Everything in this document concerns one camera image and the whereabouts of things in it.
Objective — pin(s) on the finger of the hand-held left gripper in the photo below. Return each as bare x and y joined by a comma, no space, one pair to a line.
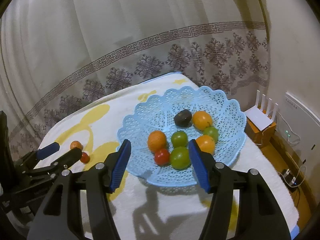
47,151
71,156

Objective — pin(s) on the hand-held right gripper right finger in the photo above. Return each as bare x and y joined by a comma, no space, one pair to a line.
198,166

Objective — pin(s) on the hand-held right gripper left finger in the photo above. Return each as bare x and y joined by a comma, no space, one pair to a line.
122,166

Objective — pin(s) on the orange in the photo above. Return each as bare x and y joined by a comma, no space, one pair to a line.
206,143
202,120
76,145
157,141

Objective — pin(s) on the red tomato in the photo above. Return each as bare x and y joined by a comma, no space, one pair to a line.
162,157
85,157

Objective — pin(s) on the large green tomato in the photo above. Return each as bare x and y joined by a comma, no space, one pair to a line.
180,158

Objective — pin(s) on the small green tomato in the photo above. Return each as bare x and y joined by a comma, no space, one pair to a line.
211,134

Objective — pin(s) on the light blue lattice basket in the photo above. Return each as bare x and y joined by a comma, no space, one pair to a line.
150,115

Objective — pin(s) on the dark brown fruit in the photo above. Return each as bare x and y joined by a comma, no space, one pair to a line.
183,118

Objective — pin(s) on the white yellow printed blanket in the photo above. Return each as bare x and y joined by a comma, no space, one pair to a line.
162,205

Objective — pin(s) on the brown cardboard box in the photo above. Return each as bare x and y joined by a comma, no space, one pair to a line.
262,136

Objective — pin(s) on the white router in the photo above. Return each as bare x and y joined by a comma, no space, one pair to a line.
260,117

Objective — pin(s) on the black power adapter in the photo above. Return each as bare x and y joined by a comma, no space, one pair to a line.
287,177

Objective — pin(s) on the beige patterned curtain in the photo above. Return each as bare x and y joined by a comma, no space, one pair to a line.
125,30

